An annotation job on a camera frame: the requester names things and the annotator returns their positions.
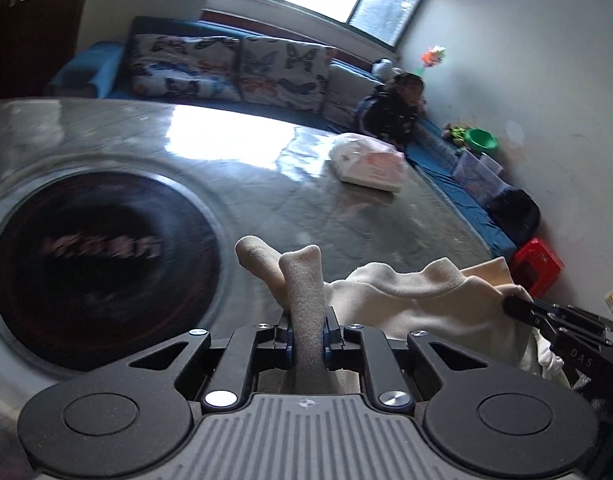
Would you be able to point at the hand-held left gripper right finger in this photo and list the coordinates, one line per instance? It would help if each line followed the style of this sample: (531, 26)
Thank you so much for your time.
(329, 342)

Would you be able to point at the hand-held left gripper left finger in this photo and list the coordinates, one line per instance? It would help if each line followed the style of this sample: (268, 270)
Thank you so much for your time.
(285, 342)

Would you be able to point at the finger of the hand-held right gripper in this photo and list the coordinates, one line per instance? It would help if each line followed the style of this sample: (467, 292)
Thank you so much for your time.
(549, 337)
(519, 307)

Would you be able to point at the cream sweater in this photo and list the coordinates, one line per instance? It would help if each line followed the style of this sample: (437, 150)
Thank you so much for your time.
(386, 295)

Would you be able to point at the red plastic stool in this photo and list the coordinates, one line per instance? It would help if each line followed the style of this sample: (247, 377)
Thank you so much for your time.
(536, 262)

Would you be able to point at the black backpack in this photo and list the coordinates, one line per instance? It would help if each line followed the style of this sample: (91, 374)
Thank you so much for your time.
(514, 217)

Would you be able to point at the clear plastic storage box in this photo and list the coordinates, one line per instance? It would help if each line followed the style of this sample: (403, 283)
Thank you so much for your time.
(476, 177)

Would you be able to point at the green plastic basin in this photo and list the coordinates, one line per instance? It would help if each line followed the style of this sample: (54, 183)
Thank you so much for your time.
(481, 140)

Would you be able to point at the white pink tissue packet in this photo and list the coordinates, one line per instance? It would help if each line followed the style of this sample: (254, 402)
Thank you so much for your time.
(371, 165)

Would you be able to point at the round black induction cooktop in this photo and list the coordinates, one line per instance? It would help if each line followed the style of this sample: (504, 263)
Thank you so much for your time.
(111, 285)

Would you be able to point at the green plush toy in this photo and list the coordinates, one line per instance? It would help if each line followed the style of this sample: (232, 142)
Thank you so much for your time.
(455, 135)

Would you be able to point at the plain grey cushion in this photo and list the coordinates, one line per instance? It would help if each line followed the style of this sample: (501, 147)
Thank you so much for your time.
(344, 92)

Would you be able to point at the colourful pinwheel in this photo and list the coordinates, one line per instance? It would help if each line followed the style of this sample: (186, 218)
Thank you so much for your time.
(434, 56)

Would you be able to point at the square butterfly print cushion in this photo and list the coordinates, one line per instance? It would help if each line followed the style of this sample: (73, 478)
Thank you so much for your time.
(286, 72)

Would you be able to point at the panda plush toy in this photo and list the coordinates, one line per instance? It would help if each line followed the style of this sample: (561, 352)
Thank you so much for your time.
(384, 67)

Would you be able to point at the wide butterfly print cushion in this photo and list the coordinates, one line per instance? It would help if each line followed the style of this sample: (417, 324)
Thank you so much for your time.
(181, 67)

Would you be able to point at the blue sofa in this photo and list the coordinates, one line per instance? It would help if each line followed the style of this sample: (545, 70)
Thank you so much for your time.
(86, 72)

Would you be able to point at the dark wooden door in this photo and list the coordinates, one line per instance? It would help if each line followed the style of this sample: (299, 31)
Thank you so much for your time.
(41, 35)

